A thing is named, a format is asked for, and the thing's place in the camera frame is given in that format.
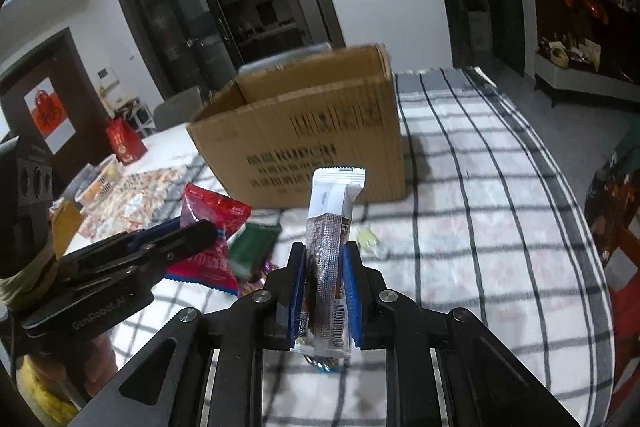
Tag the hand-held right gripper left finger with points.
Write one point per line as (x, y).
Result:
(296, 292)

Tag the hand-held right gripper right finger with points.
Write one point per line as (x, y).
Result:
(352, 297)

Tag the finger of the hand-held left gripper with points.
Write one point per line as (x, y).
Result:
(150, 237)
(190, 237)

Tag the red snack packet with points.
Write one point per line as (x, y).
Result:
(215, 207)

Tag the white brown snack bar packet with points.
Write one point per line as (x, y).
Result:
(327, 257)

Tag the pale green candy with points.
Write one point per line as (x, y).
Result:
(365, 238)

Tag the blue gold candy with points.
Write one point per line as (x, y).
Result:
(325, 364)

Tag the brown cardboard box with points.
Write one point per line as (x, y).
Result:
(300, 132)

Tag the person's left hand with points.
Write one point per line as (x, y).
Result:
(100, 367)

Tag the purple candy wrapper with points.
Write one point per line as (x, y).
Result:
(260, 277)

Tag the floral cloth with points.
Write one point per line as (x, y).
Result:
(145, 197)

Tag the green snack packet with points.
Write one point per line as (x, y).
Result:
(252, 247)

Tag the clear plastic snack container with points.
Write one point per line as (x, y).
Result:
(100, 182)

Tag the brown paper bag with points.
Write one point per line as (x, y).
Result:
(67, 227)

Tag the red gift bag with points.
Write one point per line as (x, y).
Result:
(125, 142)

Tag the grey chair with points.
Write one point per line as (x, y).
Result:
(177, 107)

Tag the plaid blanket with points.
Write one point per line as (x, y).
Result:
(475, 232)

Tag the red white door poster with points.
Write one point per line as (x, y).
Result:
(47, 112)

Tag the dark wooden door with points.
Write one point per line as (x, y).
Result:
(80, 82)

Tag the glass sliding door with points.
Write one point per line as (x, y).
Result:
(200, 7)

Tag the red chair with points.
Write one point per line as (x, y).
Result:
(625, 257)

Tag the white low cabinet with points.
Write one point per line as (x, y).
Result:
(585, 79)

